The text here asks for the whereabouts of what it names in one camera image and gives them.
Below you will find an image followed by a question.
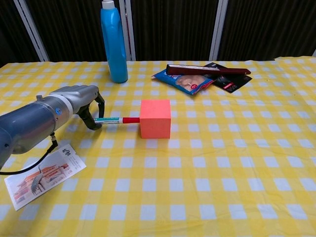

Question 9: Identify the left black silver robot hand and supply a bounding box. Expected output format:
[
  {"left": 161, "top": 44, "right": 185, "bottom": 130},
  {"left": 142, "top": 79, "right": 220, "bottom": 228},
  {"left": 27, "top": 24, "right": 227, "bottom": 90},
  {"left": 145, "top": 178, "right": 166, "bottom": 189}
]
[{"left": 49, "top": 84, "right": 106, "bottom": 131}]

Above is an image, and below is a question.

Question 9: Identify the white marker pen red cap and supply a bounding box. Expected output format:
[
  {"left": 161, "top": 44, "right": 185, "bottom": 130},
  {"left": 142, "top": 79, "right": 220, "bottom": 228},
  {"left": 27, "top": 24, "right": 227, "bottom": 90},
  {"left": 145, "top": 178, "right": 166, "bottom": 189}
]
[{"left": 94, "top": 117, "right": 141, "bottom": 125}]

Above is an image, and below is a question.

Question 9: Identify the orange-red cube block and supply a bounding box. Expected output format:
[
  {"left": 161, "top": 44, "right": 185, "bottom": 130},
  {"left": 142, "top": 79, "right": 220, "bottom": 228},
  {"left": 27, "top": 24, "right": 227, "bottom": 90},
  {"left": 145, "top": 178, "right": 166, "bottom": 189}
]
[{"left": 139, "top": 99, "right": 172, "bottom": 140}]

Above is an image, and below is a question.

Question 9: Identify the blue detergent bottle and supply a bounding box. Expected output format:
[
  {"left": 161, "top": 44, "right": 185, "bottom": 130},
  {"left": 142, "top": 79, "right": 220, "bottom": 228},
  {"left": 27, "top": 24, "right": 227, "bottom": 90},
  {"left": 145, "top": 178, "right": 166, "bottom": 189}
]
[{"left": 100, "top": 0, "right": 129, "bottom": 83}]

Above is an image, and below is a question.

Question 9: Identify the palace picture postcard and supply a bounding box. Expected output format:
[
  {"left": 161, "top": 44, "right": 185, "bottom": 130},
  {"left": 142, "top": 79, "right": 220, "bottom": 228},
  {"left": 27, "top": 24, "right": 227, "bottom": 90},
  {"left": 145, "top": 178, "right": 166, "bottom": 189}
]
[{"left": 4, "top": 144, "right": 87, "bottom": 211}]

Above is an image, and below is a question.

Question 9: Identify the blue snack bag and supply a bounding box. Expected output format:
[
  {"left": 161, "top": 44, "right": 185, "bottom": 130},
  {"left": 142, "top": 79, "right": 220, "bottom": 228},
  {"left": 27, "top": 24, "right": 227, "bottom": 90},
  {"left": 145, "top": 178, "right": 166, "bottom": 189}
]
[{"left": 151, "top": 68, "right": 215, "bottom": 96}]

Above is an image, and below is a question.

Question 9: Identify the yellow white checked tablecloth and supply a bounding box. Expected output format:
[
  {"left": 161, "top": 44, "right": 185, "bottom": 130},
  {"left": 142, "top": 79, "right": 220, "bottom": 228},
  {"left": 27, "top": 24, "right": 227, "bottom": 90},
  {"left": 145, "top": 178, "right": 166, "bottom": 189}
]
[{"left": 0, "top": 56, "right": 316, "bottom": 237}]

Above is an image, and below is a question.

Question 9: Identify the black red product package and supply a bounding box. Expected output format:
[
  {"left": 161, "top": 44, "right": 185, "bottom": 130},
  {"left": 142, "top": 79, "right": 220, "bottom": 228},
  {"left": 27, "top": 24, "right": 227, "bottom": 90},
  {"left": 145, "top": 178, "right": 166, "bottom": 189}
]
[{"left": 203, "top": 62, "right": 253, "bottom": 94}]

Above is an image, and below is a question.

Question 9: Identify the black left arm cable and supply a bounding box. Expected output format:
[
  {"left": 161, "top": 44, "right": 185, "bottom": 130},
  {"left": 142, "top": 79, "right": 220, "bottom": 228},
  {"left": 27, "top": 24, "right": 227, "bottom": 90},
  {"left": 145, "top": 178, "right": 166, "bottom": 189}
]
[{"left": 0, "top": 133, "right": 59, "bottom": 175}]

